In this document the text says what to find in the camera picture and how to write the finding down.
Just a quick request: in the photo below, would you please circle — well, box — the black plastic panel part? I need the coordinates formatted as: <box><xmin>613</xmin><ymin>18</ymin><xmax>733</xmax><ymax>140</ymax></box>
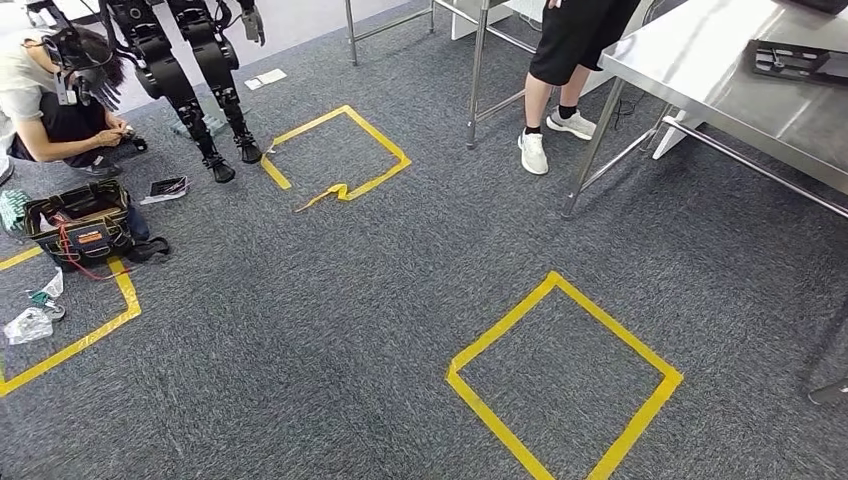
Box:
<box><xmin>746</xmin><ymin>38</ymin><xmax>848</xmax><ymax>88</ymax></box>

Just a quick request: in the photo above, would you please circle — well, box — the stainless steel workbench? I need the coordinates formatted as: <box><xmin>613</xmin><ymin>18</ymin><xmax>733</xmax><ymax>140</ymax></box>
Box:
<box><xmin>561</xmin><ymin>0</ymin><xmax>848</xmax><ymax>407</ymax></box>

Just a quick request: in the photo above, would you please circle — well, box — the stainless steel table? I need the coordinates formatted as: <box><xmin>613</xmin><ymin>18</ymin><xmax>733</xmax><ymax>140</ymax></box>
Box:
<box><xmin>343</xmin><ymin>0</ymin><xmax>539</xmax><ymax>151</ymax></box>

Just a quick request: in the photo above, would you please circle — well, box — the grey floor outlet plate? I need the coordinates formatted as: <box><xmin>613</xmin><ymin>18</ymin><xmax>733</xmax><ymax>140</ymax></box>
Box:
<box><xmin>243</xmin><ymin>67</ymin><xmax>289</xmax><ymax>92</ymax></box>

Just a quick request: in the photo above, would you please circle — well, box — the person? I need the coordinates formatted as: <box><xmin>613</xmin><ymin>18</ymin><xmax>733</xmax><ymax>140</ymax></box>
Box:
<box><xmin>517</xmin><ymin>0</ymin><xmax>643</xmax><ymax>178</ymax></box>
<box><xmin>0</xmin><ymin>26</ymin><xmax>132</xmax><ymax>181</ymax></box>

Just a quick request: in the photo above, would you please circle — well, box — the black flat device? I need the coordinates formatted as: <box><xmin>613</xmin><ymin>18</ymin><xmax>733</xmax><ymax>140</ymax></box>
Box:
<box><xmin>139</xmin><ymin>175</ymin><xmax>192</xmax><ymax>206</ymax></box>

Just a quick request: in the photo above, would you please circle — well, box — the black humanoid robot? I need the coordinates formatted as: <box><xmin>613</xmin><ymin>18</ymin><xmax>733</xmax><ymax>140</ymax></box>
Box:
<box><xmin>97</xmin><ymin>0</ymin><xmax>268</xmax><ymax>185</ymax></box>

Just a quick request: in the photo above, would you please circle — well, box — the black tool bag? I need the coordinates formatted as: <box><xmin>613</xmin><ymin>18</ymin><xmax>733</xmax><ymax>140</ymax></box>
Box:
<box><xmin>22</xmin><ymin>178</ymin><xmax>172</xmax><ymax>271</ymax></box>

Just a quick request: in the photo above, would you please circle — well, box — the small green item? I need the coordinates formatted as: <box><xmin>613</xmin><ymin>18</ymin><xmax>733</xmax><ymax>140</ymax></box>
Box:
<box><xmin>25</xmin><ymin>267</ymin><xmax>68</xmax><ymax>323</ymax></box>

